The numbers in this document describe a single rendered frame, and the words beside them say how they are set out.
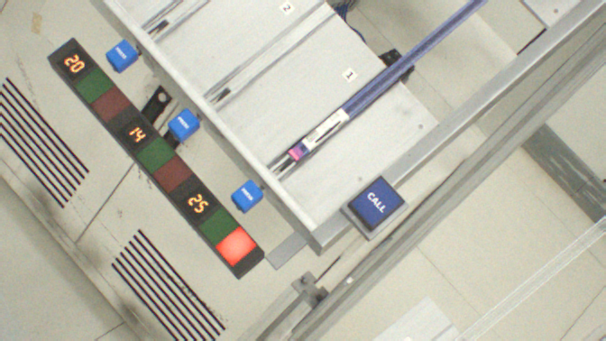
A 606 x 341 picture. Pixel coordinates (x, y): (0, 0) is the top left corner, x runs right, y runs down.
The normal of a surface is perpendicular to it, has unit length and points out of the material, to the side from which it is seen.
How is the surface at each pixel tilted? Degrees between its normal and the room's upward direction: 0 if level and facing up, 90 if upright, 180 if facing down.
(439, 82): 0
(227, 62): 42
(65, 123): 90
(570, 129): 90
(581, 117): 90
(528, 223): 0
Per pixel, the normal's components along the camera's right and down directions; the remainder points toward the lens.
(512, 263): 0.54, -0.62
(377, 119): 0.05, -0.25
